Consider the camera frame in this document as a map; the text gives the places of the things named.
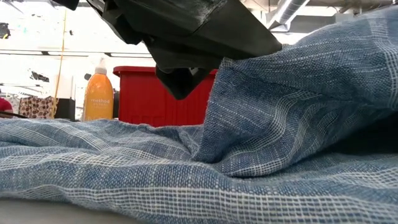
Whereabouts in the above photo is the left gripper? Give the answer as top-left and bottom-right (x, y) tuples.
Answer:
(51, 0), (283, 101)

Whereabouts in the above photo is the grey striped shirt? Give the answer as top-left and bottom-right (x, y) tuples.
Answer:
(0, 5), (398, 224)

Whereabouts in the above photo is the red plastic laundry bin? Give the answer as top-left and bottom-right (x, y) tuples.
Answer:
(113, 65), (219, 128)

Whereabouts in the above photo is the orange spray bottle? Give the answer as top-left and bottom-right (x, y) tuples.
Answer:
(81, 57), (114, 122)

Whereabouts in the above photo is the white cylinder container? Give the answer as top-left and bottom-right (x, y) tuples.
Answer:
(55, 74), (76, 100)

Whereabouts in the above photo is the black box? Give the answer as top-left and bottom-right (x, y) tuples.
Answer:
(55, 98), (76, 122)

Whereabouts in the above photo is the brown patterned cloth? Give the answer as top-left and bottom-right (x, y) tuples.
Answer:
(17, 96), (58, 119)

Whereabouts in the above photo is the black curved bar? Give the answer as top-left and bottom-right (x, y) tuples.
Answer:
(0, 111), (27, 119)

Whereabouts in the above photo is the smooth silver air duct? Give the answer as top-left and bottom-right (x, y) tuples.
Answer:
(266, 0), (312, 32)

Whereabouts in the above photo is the ceiling light rail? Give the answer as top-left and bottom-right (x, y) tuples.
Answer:
(0, 49), (154, 59)

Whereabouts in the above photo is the yellow cable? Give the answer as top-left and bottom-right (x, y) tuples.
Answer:
(51, 9), (68, 119)

